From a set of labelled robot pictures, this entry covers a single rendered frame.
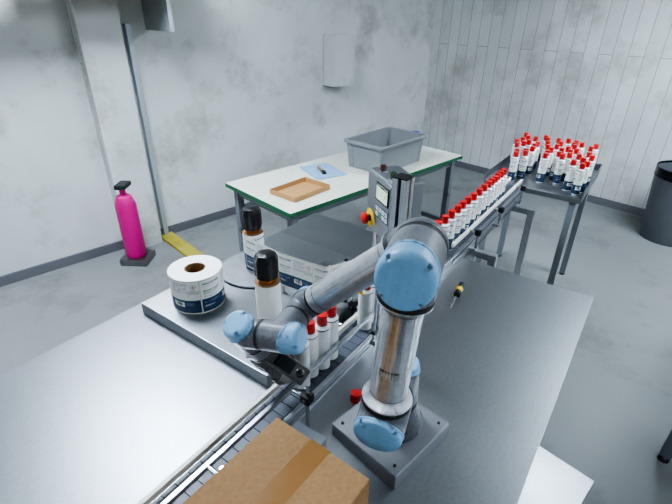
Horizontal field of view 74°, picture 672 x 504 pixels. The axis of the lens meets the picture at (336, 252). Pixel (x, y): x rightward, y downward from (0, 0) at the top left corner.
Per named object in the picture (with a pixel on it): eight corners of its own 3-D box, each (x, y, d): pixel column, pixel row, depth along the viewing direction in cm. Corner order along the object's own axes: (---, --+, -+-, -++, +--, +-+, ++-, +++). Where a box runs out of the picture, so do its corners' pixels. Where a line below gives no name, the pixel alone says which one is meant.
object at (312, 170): (326, 163, 362) (326, 162, 361) (346, 175, 337) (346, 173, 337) (299, 168, 351) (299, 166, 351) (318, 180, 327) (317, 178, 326)
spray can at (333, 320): (327, 349, 152) (327, 298, 142) (341, 354, 150) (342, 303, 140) (319, 358, 148) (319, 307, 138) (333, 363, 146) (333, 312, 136)
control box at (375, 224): (393, 220, 147) (397, 164, 138) (418, 243, 133) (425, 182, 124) (364, 224, 144) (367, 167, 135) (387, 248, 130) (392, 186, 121)
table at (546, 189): (495, 251, 402) (516, 149, 358) (569, 273, 371) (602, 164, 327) (465, 286, 350) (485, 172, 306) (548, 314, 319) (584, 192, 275)
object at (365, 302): (361, 321, 166) (364, 273, 156) (373, 326, 163) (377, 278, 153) (354, 328, 162) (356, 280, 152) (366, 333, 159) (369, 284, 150)
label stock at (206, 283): (232, 287, 185) (229, 256, 178) (214, 316, 167) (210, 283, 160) (186, 283, 187) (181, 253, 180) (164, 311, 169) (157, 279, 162)
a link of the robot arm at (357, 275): (434, 191, 96) (287, 286, 123) (425, 210, 87) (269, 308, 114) (465, 233, 98) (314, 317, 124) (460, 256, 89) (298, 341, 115)
